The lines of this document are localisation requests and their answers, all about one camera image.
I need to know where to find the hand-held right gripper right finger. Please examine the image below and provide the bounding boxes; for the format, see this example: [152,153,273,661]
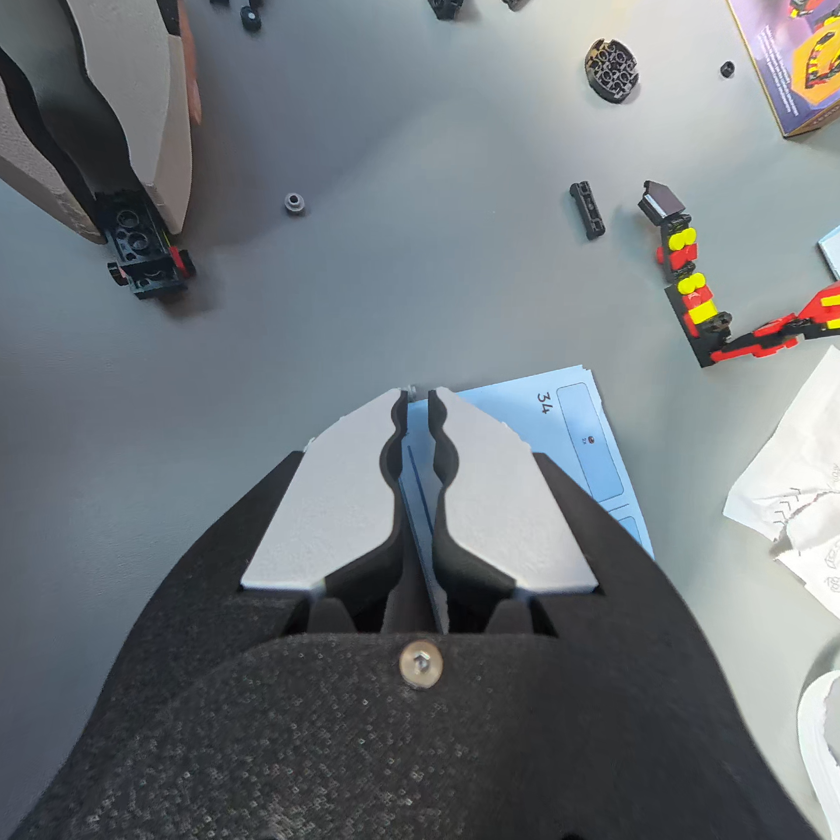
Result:
[427,386,600,601]

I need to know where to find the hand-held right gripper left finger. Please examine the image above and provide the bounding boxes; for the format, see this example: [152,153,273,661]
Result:
[240,387,409,601]

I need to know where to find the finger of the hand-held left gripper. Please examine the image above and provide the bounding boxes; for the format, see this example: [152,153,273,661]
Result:
[66,0,194,235]
[0,46,109,245]

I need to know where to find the blue instruction booklet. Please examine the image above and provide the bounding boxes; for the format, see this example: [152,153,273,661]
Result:
[397,364,656,634]

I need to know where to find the small black toy brick car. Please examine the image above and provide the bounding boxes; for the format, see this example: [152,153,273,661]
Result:
[98,189,196,301]

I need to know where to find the grey desk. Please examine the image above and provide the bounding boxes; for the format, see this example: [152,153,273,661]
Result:
[0,0,840,840]

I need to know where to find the person's left hand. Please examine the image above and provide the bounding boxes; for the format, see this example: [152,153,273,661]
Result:
[177,0,202,130]

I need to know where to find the red yellow black brick model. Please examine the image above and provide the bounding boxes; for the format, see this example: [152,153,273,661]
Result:
[638,180,840,368]

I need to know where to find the torn white paper bag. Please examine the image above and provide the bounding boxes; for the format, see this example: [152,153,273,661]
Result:
[722,346,840,619]

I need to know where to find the black long holed brick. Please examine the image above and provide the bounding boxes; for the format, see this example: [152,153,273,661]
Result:
[569,180,606,241]

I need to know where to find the white crumpled paper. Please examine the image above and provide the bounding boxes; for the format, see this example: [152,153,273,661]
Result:
[796,669,840,837]

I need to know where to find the worn black round toy plate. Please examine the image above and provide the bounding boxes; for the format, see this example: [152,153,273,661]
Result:
[584,37,641,104]

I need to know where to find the purple toy box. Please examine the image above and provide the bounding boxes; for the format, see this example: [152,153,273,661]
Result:
[725,0,840,139]

